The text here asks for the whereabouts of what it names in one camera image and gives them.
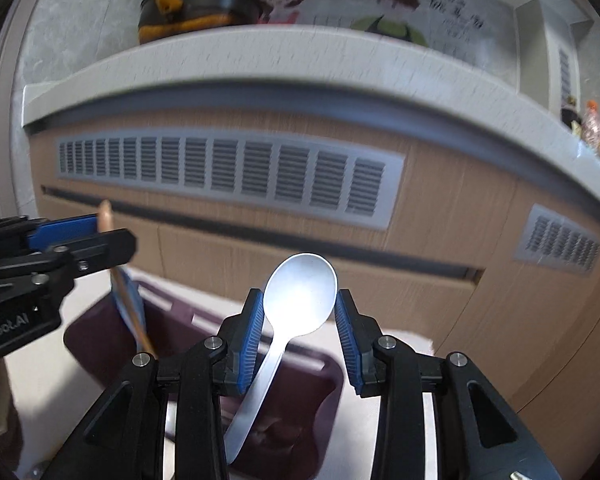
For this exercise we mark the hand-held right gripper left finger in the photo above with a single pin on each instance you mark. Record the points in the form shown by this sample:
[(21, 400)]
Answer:
[(247, 350)]

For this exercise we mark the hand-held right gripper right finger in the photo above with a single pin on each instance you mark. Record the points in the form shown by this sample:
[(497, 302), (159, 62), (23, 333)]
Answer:
[(352, 355)]

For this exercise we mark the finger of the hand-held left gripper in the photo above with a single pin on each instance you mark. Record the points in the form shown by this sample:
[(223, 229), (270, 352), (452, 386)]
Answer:
[(65, 230), (105, 247)]

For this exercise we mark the grey-blue plastic spoon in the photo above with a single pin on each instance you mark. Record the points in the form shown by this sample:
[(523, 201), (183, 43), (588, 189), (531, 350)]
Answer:
[(116, 294)]

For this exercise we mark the white plastic spoon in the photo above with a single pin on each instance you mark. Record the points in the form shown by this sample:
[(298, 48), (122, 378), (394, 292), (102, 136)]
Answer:
[(300, 295)]

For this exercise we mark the maroon plastic utensil holder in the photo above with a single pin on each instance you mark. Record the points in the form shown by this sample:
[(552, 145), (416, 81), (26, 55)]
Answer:
[(300, 410)]

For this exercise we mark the wooden chopstick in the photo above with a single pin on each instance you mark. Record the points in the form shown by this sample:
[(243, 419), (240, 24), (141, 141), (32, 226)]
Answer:
[(139, 327)]

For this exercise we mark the white towel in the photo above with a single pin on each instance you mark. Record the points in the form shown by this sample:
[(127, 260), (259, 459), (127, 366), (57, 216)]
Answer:
[(50, 390)]

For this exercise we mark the long grey vent grille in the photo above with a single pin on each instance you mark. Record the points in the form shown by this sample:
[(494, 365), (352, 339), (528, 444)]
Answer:
[(230, 170)]

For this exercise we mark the wooden kitchen cabinet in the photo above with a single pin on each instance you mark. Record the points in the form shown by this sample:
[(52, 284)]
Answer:
[(455, 200)]

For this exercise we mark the white stone countertop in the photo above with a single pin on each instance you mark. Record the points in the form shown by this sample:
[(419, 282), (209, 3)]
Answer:
[(230, 55)]

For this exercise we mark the small grey vent grille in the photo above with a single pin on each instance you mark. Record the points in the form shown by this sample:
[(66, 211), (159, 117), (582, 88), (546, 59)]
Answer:
[(555, 240)]

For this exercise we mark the dark sauce bottle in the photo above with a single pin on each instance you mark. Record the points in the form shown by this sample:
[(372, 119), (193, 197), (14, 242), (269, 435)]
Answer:
[(571, 112)]

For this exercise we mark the clear bottle orange cap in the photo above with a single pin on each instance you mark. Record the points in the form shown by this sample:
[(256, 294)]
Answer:
[(591, 122)]

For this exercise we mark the cartoon wall poster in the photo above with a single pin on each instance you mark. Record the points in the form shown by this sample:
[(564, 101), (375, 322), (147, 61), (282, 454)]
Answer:
[(455, 20)]

